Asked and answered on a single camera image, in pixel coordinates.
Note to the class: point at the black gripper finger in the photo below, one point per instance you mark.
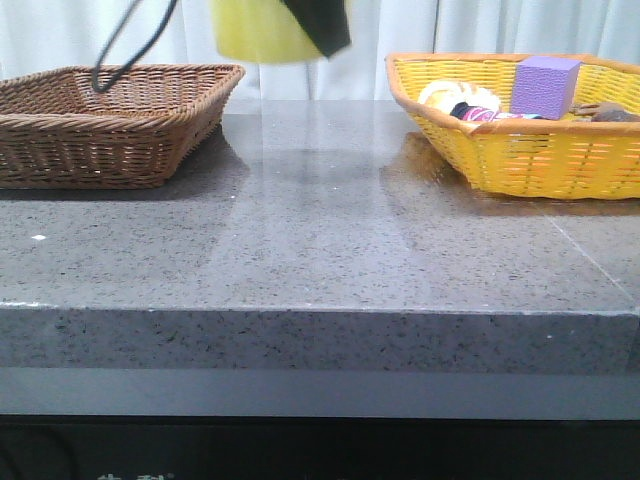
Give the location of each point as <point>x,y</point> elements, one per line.
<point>325,22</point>

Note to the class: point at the yellow-green tape roll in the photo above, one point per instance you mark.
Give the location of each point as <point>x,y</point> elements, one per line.
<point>260,32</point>

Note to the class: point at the white and tan bread roll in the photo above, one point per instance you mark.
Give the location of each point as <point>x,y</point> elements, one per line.
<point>444,95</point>

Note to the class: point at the black pink labelled bottle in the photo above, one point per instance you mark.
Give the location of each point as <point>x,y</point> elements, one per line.
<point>465,112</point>

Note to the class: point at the purple foam cube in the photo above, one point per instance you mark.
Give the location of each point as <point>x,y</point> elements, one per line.
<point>544,85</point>

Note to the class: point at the yellow woven plastic basket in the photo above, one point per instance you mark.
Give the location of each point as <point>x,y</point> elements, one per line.
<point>561,159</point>

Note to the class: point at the white curtain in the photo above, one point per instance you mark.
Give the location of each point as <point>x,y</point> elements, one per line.
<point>44,35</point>

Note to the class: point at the brown wicker basket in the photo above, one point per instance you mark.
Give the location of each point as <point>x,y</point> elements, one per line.
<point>57,132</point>

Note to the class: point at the brown dried leaf toy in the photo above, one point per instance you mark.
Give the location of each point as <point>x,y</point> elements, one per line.
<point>604,112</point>

